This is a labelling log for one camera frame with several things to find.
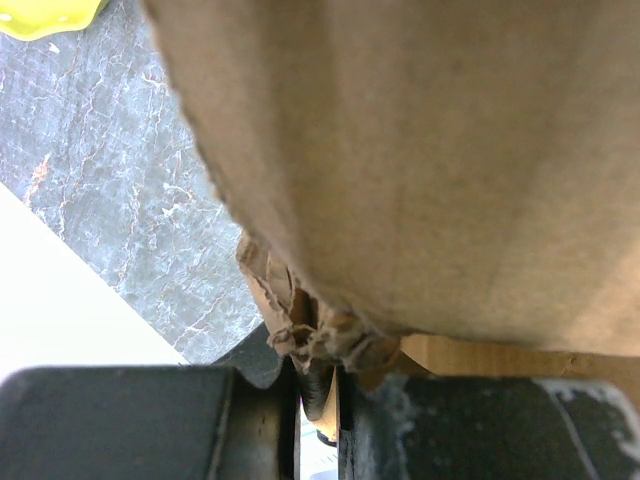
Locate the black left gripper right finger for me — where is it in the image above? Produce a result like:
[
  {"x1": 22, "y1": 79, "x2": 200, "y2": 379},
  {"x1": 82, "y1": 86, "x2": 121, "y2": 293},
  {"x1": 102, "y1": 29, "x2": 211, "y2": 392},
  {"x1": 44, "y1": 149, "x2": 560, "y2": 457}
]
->
[{"x1": 337, "y1": 372, "x2": 639, "y2": 479}]

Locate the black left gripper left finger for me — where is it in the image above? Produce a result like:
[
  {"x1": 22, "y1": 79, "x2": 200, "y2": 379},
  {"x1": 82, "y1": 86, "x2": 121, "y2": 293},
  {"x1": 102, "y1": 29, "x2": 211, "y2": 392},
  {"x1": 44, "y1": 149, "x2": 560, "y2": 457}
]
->
[{"x1": 1, "y1": 327, "x2": 299, "y2": 479}]

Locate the brown cardboard express box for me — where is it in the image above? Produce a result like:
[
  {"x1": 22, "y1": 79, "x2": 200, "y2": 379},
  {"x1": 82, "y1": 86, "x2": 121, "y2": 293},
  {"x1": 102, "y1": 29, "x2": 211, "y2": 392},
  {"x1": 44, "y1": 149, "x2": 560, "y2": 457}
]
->
[{"x1": 143, "y1": 1, "x2": 639, "y2": 428}]

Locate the green dotted plate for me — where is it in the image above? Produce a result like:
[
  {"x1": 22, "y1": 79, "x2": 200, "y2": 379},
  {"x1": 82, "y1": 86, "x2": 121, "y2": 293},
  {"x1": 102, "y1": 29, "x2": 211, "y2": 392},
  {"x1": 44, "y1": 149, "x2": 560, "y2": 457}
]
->
[{"x1": 0, "y1": 0, "x2": 108, "y2": 41}]

